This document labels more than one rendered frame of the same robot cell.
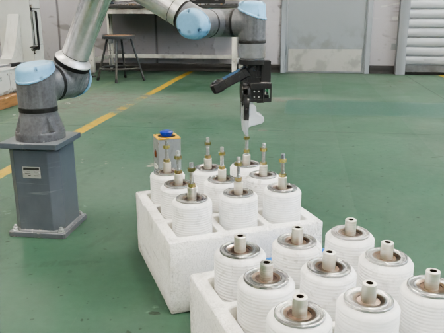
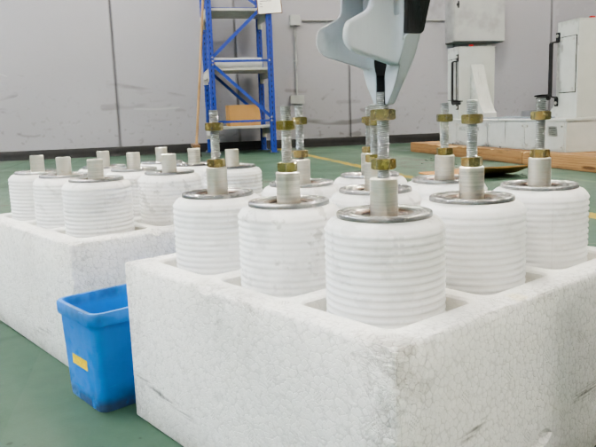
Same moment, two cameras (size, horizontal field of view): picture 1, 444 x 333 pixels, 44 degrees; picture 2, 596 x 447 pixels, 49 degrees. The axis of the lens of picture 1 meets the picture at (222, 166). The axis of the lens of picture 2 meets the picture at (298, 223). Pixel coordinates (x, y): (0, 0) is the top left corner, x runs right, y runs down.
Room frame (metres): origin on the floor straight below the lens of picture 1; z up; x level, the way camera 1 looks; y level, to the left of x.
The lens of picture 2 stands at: (1.97, -0.32, 0.33)
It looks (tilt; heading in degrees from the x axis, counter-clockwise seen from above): 9 degrees down; 159
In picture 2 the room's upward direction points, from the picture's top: 2 degrees counter-clockwise
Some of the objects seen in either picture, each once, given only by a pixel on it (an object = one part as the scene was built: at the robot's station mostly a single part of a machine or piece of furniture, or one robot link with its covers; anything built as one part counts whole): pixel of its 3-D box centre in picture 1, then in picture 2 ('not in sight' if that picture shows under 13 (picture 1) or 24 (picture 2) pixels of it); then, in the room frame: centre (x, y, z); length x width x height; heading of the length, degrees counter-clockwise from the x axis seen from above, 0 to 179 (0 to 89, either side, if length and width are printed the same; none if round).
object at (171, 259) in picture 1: (222, 236); (377, 338); (1.37, 0.00, 0.09); 0.39 x 0.39 x 0.18; 20
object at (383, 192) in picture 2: (246, 159); (383, 198); (1.52, -0.07, 0.26); 0.02 x 0.02 x 0.03
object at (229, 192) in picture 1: (238, 193); (301, 184); (1.26, -0.04, 0.25); 0.08 x 0.08 x 0.01
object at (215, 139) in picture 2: (282, 168); (215, 145); (1.30, -0.15, 0.30); 0.01 x 0.01 x 0.08
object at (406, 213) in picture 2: (246, 164); (384, 215); (1.52, -0.07, 0.25); 0.08 x 0.08 x 0.01
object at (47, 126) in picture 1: (39, 121); not in sight; (1.66, 0.57, 0.35); 0.15 x 0.15 x 0.10
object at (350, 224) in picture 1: (350, 226); (95, 170); (1.01, -0.26, 0.26); 0.02 x 0.02 x 0.03
